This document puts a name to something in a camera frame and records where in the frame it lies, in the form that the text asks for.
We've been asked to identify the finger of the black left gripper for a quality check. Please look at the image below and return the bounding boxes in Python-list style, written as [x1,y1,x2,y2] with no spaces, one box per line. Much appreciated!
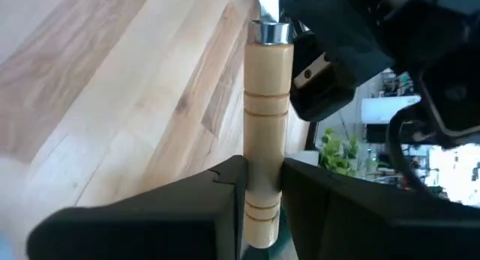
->
[279,0,395,87]

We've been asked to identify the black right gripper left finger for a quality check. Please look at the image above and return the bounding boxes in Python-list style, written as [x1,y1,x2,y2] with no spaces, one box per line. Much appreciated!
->
[25,154,249,260]

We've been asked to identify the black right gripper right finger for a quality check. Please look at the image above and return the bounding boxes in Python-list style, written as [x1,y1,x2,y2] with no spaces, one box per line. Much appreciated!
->
[280,157,480,260]

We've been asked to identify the wide-blade trowel wooden handle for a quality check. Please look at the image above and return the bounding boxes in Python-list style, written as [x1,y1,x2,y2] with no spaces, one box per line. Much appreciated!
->
[242,0,296,250]

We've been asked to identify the green plant in white pot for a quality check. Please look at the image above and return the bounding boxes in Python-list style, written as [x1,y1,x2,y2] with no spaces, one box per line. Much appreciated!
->
[286,127,378,178]

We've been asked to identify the black table frame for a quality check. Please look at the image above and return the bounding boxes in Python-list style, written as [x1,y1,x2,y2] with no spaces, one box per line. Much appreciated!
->
[304,120,320,153]

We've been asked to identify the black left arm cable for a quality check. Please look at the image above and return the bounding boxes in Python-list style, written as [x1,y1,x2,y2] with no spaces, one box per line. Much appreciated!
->
[387,102,436,196]

